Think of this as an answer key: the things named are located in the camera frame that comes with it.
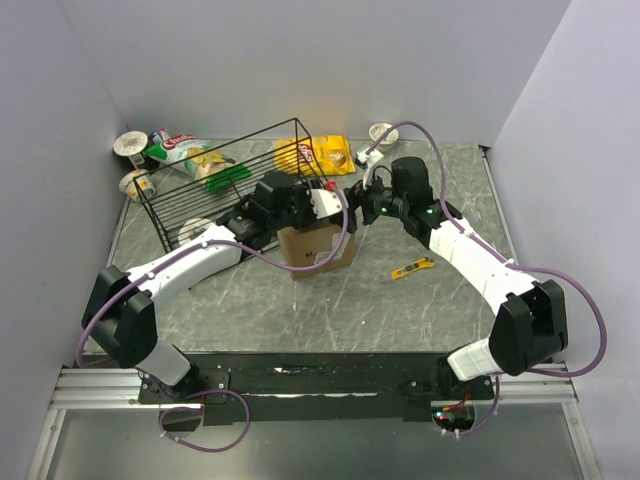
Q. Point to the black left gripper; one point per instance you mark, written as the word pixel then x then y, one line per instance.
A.
pixel 302 191

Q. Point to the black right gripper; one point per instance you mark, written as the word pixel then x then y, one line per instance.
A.
pixel 354 198

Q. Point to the brown cardboard express box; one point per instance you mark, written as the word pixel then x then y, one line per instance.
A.
pixel 303 248

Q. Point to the yellow utility knife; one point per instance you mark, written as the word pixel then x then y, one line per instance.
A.
pixel 420 264

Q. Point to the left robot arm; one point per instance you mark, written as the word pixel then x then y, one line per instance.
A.
pixel 120 315

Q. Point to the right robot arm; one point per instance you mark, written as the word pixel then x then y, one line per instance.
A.
pixel 530 325

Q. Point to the yellow chips bag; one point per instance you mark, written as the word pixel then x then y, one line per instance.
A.
pixel 320 155

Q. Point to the white yogurt cup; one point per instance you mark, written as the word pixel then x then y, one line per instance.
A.
pixel 380 131

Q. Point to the green wrapped round package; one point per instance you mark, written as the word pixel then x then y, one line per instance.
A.
pixel 226 177

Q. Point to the white green bowl container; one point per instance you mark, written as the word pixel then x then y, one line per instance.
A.
pixel 194 229

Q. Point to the green white cassava chips bag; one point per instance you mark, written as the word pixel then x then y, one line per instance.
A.
pixel 190 155

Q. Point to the blue white small can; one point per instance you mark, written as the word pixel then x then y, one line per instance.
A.
pixel 158 136

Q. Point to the white yellow noodle cup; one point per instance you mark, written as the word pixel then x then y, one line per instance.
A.
pixel 137 185

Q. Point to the white cup brown lid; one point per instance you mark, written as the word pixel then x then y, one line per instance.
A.
pixel 131 145

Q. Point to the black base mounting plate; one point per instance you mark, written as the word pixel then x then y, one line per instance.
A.
pixel 233 386

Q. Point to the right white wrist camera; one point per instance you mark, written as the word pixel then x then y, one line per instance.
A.
pixel 367 161

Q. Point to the black wire rack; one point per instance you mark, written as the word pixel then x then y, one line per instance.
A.
pixel 187 198

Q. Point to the aluminium rail frame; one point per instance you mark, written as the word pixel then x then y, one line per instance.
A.
pixel 114 389

